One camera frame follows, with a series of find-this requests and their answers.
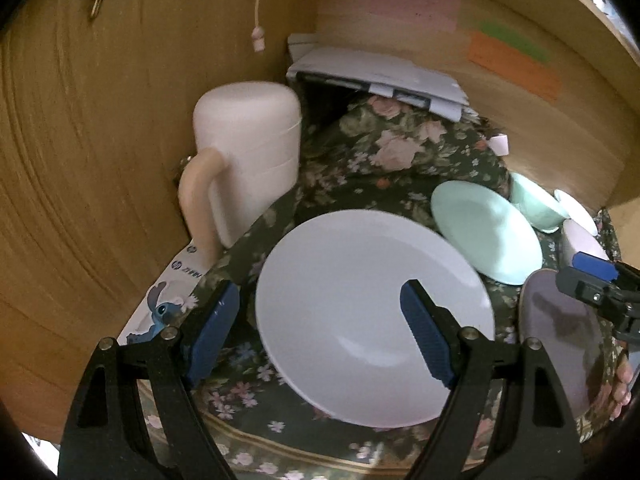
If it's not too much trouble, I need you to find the pink bowl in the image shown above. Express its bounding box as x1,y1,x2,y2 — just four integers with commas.
560,219,610,266

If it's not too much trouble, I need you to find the dark brown plate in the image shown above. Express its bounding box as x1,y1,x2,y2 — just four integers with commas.
518,269,604,418

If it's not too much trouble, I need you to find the white bowl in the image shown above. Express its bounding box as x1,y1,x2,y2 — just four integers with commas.
553,188,598,236

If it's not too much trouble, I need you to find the mint green bowl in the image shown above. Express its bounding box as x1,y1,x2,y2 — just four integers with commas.
510,172,568,233

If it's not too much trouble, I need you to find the mint green plate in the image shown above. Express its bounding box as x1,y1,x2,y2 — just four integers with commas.
431,181,544,286

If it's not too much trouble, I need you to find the large white plate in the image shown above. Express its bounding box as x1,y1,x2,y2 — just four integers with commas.
255,209,496,429

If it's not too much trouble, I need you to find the person right hand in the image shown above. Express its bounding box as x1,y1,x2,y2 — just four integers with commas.
608,353,634,422

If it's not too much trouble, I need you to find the stitch cartoon paper box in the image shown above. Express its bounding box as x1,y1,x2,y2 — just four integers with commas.
117,243,205,344

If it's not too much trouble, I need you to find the small white box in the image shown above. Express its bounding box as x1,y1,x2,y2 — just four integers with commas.
487,133,510,157

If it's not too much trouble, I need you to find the orange sticky note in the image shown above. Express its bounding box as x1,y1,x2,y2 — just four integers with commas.
468,32,562,103

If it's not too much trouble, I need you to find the green sticky note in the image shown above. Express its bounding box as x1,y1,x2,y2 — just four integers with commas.
480,21,549,64

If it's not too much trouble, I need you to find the stack of white papers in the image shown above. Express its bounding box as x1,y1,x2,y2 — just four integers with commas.
286,34,470,122

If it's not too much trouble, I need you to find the pink sticky note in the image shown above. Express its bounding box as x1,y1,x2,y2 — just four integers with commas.
316,0,462,35

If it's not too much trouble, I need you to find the white charger with cable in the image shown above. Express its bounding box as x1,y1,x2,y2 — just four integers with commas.
250,0,266,53

